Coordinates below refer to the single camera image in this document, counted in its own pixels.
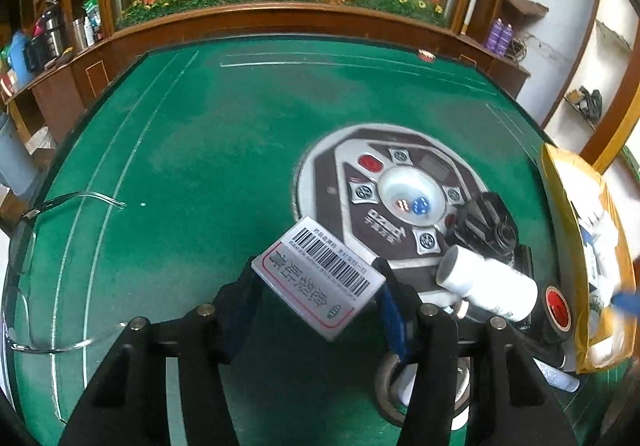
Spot purple bottles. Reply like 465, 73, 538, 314
487, 20, 516, 57

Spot clear-framed eyeglasses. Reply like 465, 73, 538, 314
2, 193, 128, 354

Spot curved wooden counter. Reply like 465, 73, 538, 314
0, 0, 531, 147

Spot green packet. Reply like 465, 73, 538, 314
82, 0, 103, 44

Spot dark shoes on shelf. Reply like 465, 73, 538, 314
570, 86, 603, 119

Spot blue white medicine box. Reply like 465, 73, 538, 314
580, 213, 623, 281

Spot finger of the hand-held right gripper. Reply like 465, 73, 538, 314
612, 290, 640, 314

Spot black lipstick tube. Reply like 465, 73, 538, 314
515, 243, 536, 277

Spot plain black tape roll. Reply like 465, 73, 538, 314
375, 351, 471, 429

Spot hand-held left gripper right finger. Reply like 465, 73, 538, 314
374, 258, 577, 446

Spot black tape roll red label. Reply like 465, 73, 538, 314
542, 285, 581, 344

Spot gold-rimmed grey patterned box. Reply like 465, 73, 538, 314
539, 143, 640, 374

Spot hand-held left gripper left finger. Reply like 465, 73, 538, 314
60, 257, 265, 446

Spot black appliance box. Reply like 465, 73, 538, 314
25, 38, 53, 71

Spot short white bottle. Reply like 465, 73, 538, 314
436, 244, 538, 324

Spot table control panel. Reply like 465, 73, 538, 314
291, 124, 501, 297

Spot white printed tube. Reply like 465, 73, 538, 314
532, 358, 582, 393

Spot white barcode box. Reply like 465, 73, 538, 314
251, 216, 387, 343

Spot black ribbed knob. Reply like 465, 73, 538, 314
445, 192, 518, 267

